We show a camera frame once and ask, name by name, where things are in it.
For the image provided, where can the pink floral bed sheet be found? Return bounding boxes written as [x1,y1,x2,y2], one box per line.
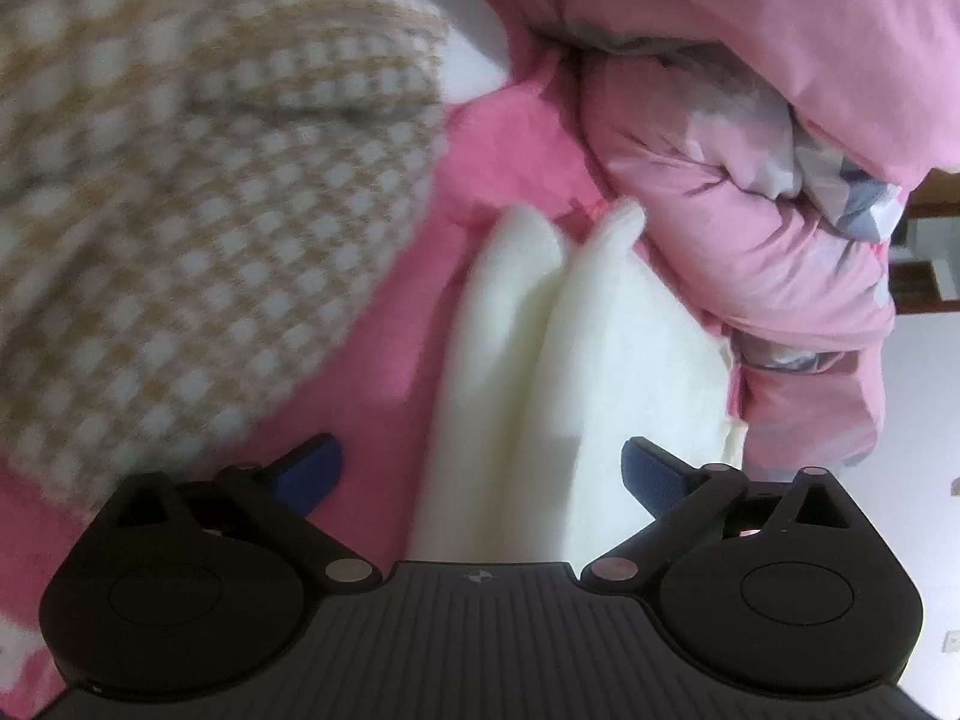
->
[0,37,743,713]

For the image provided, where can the dark wooden furniture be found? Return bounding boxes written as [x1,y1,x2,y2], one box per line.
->
[889,169,960,316]

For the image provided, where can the tan checkered garment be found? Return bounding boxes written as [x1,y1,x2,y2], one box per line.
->
[0,0,451,511]

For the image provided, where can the white deer print fleece garment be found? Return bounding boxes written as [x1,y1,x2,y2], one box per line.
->
[409,199,751,563]

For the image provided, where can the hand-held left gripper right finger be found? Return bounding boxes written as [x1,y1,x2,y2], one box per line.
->
[581,435,856,590]

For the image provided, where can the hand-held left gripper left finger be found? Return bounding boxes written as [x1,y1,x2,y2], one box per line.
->
[111,433,380,590]

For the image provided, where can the pink and grey quilt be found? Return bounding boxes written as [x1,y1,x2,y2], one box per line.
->
[420,0,960,470]

